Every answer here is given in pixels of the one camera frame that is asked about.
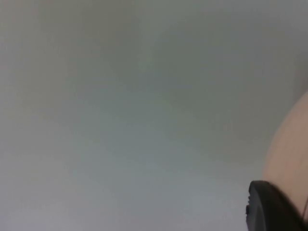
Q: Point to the pale wooden bowl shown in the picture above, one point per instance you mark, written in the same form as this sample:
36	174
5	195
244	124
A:
288	154

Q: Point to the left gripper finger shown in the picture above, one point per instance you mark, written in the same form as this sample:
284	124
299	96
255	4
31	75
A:
272	211

